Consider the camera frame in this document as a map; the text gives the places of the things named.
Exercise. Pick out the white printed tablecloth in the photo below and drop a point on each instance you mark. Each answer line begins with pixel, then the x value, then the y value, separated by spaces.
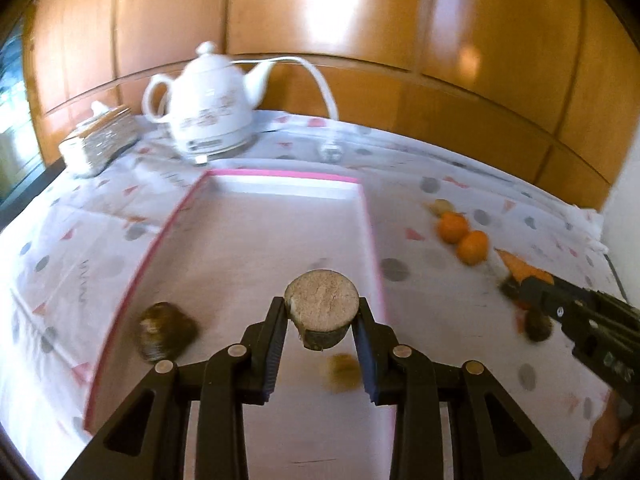
pixel 450 385

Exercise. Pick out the dark brown round lump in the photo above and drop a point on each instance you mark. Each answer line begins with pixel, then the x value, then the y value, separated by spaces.
pixel 537 326
pixel 162 332

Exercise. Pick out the pink-rimmed white tray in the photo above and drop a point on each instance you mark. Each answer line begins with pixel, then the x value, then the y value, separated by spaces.
pixel 280 230

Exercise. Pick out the wooden glass door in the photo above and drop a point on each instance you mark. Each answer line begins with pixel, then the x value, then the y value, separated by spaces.
pixel 12 110

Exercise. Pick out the orange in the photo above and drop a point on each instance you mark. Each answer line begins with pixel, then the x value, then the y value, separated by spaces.
pixel 452 226
pixel 473 247

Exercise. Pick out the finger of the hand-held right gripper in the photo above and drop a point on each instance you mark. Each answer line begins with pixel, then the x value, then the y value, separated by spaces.
pixel 555 300

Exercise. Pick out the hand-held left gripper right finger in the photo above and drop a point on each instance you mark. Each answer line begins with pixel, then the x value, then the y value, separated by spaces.
pixel 367 365

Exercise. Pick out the small yellowish fruit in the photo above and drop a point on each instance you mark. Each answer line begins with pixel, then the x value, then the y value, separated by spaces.
pixel 341 372

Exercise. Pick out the kettle base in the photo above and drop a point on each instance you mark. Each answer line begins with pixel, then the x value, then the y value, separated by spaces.
pixel 227 152

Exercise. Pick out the person's right hand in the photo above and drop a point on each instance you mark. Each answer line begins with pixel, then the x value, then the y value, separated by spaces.
pixel 607 435

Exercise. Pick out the small pale round fruit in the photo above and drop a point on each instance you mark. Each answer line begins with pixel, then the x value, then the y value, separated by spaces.
pixel 440 207

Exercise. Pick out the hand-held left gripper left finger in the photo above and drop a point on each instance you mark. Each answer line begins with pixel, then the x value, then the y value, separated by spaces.
pixel 270 360

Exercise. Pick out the carrot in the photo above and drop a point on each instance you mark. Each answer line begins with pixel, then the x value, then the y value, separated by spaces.
pixel 520 267

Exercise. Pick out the silver patterned tissue box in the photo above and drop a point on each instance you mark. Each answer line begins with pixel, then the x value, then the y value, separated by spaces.
pixel 100 145

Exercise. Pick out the white ceramic electric kettle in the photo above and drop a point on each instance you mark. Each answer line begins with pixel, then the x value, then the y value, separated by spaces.
pixel 210 95

